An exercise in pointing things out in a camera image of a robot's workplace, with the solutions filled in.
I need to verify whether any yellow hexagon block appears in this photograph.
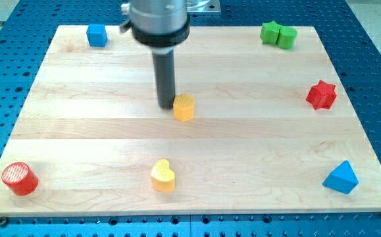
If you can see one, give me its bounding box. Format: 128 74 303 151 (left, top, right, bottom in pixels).
173 93 195 122

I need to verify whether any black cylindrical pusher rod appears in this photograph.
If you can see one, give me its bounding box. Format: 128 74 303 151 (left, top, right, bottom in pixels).
153 50 176 109

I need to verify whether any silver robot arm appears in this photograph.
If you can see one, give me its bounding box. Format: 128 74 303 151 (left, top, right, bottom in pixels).
120 0 190 55

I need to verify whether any yellow heart block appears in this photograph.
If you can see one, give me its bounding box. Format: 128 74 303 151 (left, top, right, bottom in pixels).
151 159 176 192

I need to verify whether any wooden board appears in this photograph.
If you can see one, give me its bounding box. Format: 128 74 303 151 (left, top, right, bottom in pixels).
0 26 381 217

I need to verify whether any green star block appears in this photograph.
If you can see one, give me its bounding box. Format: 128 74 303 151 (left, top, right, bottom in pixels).
260 21 282 45

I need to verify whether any green rounded block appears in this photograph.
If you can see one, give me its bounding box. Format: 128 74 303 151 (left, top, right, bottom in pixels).
276 26 297 49

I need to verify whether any blue cube block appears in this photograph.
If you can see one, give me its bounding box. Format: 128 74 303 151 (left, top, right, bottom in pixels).
86 24 108 47

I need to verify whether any red star block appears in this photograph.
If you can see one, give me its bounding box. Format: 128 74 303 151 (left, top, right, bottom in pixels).
306 80 337 110

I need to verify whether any blue triangle block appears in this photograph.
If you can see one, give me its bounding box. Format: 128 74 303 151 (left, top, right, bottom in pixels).
322 160 359 194

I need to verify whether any red cylinder block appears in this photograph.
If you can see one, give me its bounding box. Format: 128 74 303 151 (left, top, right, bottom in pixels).
1 162 39 196

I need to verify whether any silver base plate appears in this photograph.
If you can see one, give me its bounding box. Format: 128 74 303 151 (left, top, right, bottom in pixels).
186 0 221 15

